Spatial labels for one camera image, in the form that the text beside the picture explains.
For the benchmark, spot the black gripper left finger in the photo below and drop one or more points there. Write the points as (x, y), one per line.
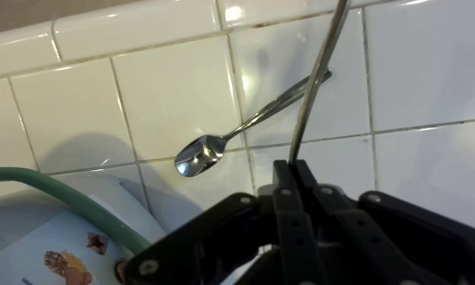
(209, 248)

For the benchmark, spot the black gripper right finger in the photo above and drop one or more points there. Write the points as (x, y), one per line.
(326, 238)

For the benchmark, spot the white compost bin green lid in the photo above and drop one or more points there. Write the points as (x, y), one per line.
(71, 232)

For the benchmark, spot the silver metal spoon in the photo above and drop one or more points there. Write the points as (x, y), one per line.
(208, 150)

